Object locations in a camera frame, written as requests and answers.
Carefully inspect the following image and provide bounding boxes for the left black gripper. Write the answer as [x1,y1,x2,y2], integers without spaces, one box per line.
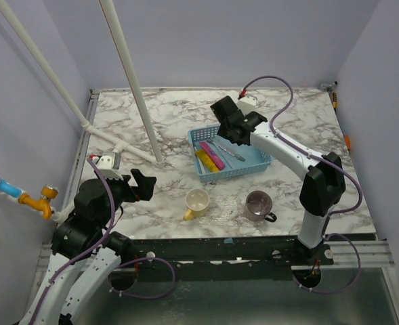
[98,168,156,228]

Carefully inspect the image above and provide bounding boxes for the blue plastic basket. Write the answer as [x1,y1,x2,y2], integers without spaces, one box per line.
[188,125,274,183]

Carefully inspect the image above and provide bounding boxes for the yellow toothpaste tube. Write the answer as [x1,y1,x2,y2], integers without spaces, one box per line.
[195,149,219,173]

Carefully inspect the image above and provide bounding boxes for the yellow mug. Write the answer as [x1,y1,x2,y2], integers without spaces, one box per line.
[183,189,209,221]

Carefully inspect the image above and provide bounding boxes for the purple mug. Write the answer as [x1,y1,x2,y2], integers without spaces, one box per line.
[244,190,277,223]

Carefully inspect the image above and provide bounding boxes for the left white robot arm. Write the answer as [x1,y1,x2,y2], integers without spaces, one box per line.
[20,169,156,324]

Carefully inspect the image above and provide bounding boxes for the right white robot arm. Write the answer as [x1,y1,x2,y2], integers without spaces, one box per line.
[211,96,346,265]

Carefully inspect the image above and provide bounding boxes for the light blue toothbrush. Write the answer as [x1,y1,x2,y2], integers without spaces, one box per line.
[206,139,232,169]

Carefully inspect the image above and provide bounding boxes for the yellow tool at corner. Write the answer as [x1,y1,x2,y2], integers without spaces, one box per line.
[331,91,337,110]

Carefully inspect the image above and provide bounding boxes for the toy faucet blue orange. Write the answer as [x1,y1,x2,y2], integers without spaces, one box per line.
[0,178,58,219]

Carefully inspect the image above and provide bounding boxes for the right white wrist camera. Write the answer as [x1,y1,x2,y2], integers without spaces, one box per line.
[236,95,257,115]

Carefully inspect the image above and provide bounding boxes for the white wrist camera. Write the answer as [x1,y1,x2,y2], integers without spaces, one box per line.
[89,152,123,180]
[236,95,257,115]

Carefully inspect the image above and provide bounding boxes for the white pvc pipe frame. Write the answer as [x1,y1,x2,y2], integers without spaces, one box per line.
[0,0,166,169]

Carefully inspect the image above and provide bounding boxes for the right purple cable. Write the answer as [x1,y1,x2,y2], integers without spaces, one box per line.
[240,76,364,295]

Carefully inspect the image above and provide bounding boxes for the purple cable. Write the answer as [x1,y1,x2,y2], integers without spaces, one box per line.
[26,156,176,324]
[240,76,364,295]

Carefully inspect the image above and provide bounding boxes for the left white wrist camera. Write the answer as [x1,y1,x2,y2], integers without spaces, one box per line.
[89,152,123,180]

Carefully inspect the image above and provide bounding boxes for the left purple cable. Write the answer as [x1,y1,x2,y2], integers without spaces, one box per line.
[26,156,176,324]

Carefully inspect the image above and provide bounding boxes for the orange clamp on wall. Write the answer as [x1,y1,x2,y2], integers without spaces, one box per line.
[344,135,351,150]

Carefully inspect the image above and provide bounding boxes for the black mounting rail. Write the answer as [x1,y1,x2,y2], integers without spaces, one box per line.
[115,236,333,282]

